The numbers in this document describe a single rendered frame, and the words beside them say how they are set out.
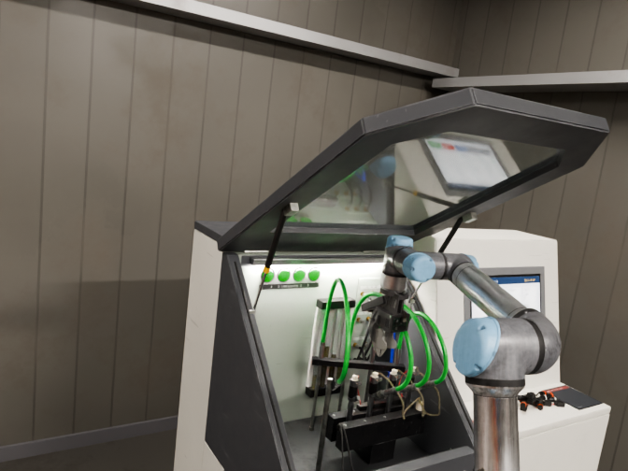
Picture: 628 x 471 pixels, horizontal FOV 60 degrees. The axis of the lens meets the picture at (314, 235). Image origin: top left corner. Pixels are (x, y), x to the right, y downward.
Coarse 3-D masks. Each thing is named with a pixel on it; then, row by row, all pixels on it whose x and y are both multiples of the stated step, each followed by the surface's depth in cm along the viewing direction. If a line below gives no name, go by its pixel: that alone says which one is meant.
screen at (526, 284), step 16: (496, 272) 206; (512, 272) 210; (528, 272) 215; (544, 272) 221; (512, 288) 210; (528, 288) 215; (544, 288) 220; (464, 304) 196; (528, 304) 215; (544, 304) 220; (464, 320) 196
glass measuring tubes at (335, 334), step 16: (320, 304) 189; (336, 304) 191; (352, 304) 195; (320, 320) 191; (336, 320) 194; (320, 336) 191; (336, 336) 195; (336, 352) 199; (336, 368) 201; (320, 384) 197
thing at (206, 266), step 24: (216, 240) 177; (192, 264) 197; (216, 264) 177; (192, 288) 197; (216, 288) 177; (192, 312) 196; (216, 312) 177; (192, 336) 196; (192, 360) 195; (192, 384) 195; (192, 408) 195; (192, 432) 194; (192, 456) 194
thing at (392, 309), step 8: (384, 296) 157; (392, 296) 154; (400, 296) 152; (384, 304) 157; (392, 304) 153; (400, 304) 153; (376, 312) 157; (384, 312) 154; (392, 312) 153; (400, 312) 153; (376, 320) 157; (384, 320) 156; (392, 320) 152; (400, 320) 154; (408, 320) 155; (384, 328) 154; (392, 328) 153; (400, 328) 154
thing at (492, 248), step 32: (480, 256) 202; (512, 256) 211; (544, 256) 222; (416, 288) 198; (448, 288) 192; (448, 320) 192; (448, 352) 191; (544, 384) 219; (608, 416) 207; (544, 448) 187; (576, 448) 199
